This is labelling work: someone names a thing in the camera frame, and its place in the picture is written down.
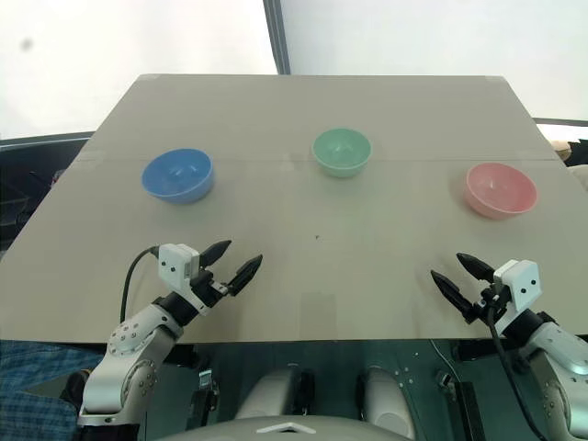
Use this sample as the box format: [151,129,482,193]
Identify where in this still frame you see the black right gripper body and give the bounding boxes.
[467,283,510,326]

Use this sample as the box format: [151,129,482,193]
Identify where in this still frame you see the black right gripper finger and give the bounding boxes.
[430,268,474,315]
[455,252,496,282]

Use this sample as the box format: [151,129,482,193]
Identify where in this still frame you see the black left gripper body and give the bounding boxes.
[189,270,232,317]

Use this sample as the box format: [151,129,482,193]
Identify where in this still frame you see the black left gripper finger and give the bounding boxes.
[198,239,233,266]
[227,254,265,298]

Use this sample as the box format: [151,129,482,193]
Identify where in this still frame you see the pink red plastic bowl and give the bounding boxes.
[464,162,538,221]

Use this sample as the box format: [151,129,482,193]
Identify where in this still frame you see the blue plastic bowl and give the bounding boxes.
[140,146,216,207]

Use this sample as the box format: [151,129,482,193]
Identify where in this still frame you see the silver left robot leg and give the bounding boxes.
[234,365,315,420]

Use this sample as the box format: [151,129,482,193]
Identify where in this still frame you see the silver robot leg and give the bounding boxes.
[234,365,315,420]
[357,365,417,440]

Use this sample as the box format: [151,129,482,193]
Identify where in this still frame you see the silver right robot leg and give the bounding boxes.
[357,365,417,440]

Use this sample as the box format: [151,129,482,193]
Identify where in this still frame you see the green plastic bowl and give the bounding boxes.
[311,127,372,179]

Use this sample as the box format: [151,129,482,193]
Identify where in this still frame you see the grey robot torso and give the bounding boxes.
[160,415,414,441]

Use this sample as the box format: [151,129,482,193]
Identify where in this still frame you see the blue checked cloth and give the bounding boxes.
[0,338,105,441]

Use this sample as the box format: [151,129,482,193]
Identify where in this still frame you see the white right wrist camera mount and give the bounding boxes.
[492,259,539,320]

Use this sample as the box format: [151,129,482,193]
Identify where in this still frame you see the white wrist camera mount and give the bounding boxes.
[157,243,202,310]
[492,259,539,320]

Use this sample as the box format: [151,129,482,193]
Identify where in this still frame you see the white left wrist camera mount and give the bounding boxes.
[157,243,202,310]

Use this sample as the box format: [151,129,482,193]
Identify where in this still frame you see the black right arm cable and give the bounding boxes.
[486,293,548,436]

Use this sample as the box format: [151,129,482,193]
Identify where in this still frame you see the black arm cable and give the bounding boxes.
[119,246,161,325]
[486,293,548,436]

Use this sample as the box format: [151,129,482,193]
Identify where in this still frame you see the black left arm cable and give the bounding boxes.
[119,246,161,325]

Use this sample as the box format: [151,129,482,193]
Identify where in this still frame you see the grey vertical wall post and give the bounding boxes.
[262,0,292,76]

